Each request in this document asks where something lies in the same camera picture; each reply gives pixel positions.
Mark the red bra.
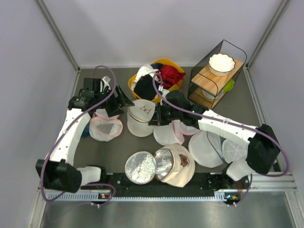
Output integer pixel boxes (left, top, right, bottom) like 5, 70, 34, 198
157, 65, 186, 89

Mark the white scalloped bowl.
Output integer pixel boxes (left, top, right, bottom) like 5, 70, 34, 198
209, 53, 236, 76

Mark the pink trimmed bag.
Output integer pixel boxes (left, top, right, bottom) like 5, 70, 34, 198
153, 120, 200, 146
89, 109, 123, 142

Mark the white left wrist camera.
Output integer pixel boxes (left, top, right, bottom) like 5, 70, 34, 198
100, 76, 112, 93

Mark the pink trimmed bag centre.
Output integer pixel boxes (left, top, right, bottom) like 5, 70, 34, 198
153, 120, 200, 146

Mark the grey trimmed white mesh bag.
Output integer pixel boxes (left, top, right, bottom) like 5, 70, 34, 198
188, 131, 247, 168

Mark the white bra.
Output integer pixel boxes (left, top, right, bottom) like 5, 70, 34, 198
131, 64, 159, 91

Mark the black wire shelf rack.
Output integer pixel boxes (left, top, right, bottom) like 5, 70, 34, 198
188, 39, 247, 109

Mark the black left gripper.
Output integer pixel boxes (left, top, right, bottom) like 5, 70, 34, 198
95, 84, 134, 117

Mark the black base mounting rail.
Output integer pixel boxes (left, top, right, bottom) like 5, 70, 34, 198
104, 171, 249, 197

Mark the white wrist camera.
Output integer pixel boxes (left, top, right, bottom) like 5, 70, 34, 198
100, 76, 112, 93
158, 86, 170, 99

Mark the beige foil lined bear bag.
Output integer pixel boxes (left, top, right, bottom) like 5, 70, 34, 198
124, 143, 195, 188

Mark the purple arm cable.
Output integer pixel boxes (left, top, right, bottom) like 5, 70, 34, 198
40, 65, 117, 202
152, 73, 291, 206

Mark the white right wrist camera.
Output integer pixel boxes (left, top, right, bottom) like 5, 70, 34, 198
158, 86, 170, 99

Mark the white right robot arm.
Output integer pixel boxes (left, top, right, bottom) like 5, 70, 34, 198
149, 90, 280, 188

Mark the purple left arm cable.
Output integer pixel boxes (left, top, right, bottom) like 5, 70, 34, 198
40, 65, 117, 202

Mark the green plastic bowl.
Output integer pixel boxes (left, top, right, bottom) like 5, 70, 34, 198
223, 79, 235, 93

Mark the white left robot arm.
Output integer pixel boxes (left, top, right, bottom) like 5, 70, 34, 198
36, 76, 134, 193

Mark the beige mesh bag with glasses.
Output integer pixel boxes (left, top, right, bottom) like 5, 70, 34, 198
127, 99, 155, 137

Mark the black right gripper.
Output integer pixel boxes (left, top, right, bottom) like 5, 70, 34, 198
149, 102, 182, 126

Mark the black bra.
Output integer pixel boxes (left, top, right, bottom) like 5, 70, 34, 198
134, 75, 160, 101

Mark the pink trimmed bag left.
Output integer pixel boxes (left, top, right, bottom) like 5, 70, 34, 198
89, 109, 123, 142

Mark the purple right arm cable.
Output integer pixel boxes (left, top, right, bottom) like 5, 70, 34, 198
152, 73, 291, 206

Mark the yellow plastic basket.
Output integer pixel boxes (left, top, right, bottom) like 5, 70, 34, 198
128, 58, 186, 103

